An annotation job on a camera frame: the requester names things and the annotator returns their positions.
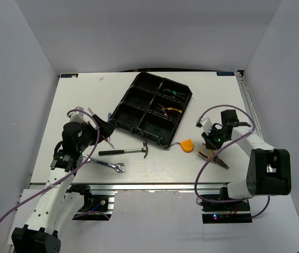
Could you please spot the right aluminium rail frame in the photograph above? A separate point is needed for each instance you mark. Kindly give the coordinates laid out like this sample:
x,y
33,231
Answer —
x,y
249,100

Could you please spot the yellow black pliers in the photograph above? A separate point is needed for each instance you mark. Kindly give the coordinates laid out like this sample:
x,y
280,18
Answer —
x,y
166,110
216,160

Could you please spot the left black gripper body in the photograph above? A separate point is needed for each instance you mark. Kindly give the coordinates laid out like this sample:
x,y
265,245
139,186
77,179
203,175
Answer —
x,y
89,136

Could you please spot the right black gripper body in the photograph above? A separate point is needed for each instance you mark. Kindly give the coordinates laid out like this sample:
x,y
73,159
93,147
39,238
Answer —
x,y
216,136

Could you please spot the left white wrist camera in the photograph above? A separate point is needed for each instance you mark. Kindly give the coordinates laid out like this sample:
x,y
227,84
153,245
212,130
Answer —
x,y
77,116

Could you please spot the black compartment tray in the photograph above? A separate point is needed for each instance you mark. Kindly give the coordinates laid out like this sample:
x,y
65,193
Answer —
x,y
137,112

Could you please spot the black green precision screwdriver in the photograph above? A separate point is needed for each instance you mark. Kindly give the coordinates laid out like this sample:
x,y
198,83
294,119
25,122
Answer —
x,y
171,92

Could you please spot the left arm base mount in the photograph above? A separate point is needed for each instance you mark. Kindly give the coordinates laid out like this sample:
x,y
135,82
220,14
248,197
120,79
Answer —
x,y
98,204

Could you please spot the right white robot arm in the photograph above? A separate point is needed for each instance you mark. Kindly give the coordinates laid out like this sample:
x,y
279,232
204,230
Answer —
x,y
230,118

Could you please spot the front aluminium rail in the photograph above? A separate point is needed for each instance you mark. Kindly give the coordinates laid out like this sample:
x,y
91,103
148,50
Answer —
x,y
146,186

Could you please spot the silver open-end wrench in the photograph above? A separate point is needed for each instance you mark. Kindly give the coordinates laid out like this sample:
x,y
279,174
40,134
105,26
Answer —
x,y
118,167

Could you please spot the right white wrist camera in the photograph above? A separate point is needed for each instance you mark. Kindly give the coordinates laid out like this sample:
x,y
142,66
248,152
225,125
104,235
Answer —
x,y
205,123

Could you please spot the black handled claw hammer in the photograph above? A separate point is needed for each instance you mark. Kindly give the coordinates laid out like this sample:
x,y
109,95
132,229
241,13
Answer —
x,y
144,150

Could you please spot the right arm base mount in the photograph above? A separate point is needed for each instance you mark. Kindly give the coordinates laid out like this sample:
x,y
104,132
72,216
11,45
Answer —
x,y
225,213

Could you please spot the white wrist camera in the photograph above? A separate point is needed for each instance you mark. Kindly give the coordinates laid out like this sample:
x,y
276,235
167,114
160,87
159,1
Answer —
x,y
205,123
77,116

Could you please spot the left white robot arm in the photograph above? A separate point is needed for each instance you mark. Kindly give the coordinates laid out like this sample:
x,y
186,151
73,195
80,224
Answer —
x,y
60,200

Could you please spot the orange tape measure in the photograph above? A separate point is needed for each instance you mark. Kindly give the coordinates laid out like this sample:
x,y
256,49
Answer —
x,y
187,145

